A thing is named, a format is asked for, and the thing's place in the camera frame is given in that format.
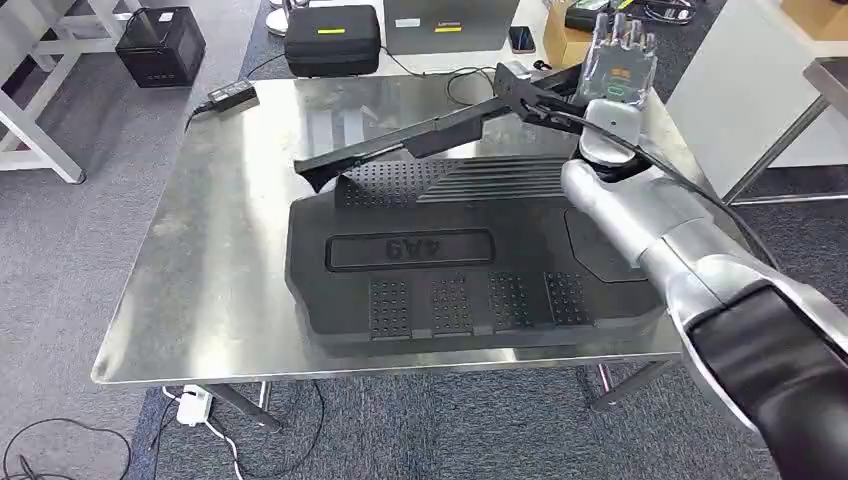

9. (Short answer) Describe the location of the thin black floor cable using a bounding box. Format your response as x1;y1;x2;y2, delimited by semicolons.
0;417;134;480

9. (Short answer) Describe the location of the black car grille panel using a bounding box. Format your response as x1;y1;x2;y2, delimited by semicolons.
284;155;667;359

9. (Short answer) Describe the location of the white board panel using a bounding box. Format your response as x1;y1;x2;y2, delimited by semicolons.
665;0;848;199

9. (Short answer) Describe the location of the brown cardboard box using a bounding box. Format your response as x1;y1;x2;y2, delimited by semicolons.
543;0;594;70

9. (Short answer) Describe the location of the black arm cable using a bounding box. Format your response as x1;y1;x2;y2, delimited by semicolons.
549;109;780;270

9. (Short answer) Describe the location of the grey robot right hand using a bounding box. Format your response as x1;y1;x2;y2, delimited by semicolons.
570;11;659;111

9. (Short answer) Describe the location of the long black floor cable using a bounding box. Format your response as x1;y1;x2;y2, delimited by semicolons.
148;380;326;480

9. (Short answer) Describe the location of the black cube box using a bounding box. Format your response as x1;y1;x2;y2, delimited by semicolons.
115;6;207;89

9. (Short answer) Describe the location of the white power cord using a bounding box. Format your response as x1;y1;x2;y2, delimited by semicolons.
162;387;246;480

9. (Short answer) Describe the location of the black smartphone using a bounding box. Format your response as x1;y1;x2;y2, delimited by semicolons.
508;25;537;56

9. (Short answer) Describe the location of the black zipped carry case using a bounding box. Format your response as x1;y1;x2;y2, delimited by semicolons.
284;5;382;79

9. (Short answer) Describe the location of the white frame table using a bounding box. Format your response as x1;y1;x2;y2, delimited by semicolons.
0;0;144;185

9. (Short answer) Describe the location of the grey metal table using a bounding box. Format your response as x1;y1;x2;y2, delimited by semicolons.
722;56;848;207

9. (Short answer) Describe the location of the white power strip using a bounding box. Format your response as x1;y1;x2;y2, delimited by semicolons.
175;385;213;427

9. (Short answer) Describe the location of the stainless steel table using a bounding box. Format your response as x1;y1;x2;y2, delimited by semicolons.
90;69;750;432

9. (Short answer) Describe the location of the black power adapter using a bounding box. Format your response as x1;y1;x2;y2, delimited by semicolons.
184;79;261;130

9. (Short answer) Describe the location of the black cable loop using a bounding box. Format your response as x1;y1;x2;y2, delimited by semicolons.
445;64;505;107

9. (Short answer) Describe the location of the black plastic plate frame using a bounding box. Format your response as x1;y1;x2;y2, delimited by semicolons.
293;62;584;195

